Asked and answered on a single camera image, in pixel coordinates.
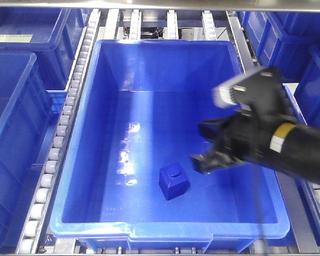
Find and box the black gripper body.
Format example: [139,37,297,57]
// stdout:
[191,113,283,174]

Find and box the blue bottle-shaped block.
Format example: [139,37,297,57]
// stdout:
[158,163,190,201]

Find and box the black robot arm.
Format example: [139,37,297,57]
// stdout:
[191,112,320,185]

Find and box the right white roller track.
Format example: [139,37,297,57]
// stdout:
[283,83,320,233]

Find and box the white roller track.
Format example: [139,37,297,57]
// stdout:
[283,83,320,233]
[15,9,101,255]

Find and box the right rear blue bin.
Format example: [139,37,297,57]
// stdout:
[237,11,320,83]

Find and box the large blue plastic bin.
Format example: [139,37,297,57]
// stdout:
[50,40,290,252]

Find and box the left rear blue bin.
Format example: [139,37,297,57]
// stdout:
[0,7,91,90]

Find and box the left front blue bin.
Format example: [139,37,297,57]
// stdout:
[0,51,53,248]

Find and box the left white roller track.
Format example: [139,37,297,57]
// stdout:
[15,9,101,255]

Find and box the wrist camera with white block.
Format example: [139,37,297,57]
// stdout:
[212,66,291,119]

